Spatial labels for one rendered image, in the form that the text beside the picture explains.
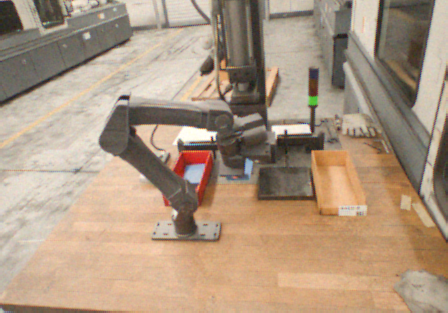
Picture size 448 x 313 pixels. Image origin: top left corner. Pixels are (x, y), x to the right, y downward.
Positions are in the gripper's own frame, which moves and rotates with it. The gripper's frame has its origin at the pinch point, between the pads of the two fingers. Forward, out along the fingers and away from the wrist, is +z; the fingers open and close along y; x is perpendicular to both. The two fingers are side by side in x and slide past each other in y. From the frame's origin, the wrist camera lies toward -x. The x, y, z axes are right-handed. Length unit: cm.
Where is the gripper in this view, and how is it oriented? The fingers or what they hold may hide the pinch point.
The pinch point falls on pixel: (236, 175)
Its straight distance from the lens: 96.0
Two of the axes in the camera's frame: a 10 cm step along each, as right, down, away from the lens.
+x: -9.8, 0.1, 2.0
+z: 1.6, 5.9, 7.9
